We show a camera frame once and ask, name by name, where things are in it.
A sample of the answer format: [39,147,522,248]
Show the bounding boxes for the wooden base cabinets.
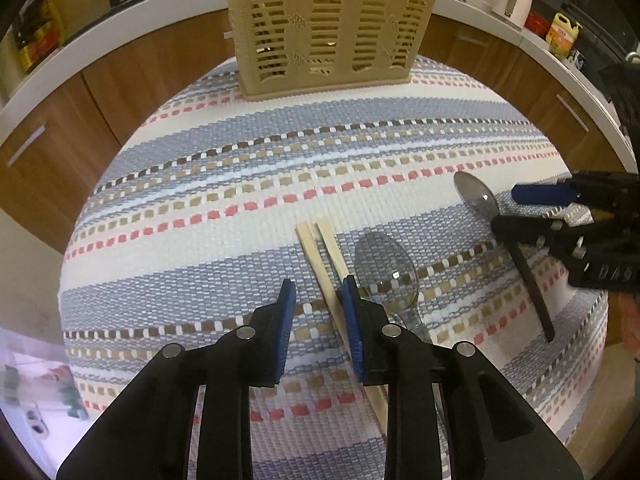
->
[0,7,636,256]

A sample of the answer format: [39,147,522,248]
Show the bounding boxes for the white electric kettle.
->
[492,0,535,28]

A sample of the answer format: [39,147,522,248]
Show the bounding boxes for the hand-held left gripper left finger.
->
[57,278,297,480]

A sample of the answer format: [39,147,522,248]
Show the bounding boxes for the large metal spoon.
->
[354,232,441,351]

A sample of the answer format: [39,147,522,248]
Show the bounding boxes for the striped woven tablecloth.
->
[60,55,610,480]

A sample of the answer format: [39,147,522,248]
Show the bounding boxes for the yellow detergent bottle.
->
[545,12,583,58]

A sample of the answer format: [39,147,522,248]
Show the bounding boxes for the dark soy sauce bottle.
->
[12,7,46,73]

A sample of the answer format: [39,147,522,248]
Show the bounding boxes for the black-handled metal spoon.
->
[453,171,557,343]

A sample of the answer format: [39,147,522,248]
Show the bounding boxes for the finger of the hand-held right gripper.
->
[491,212,590,262]
[511,170,626,207]

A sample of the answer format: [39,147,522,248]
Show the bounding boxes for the red container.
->
[525,10,556,37]

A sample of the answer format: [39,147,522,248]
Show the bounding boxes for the beige slotted plastic utensil basket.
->
[221,0,446,102]

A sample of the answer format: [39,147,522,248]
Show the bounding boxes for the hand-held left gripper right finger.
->
[336,274,583,480]

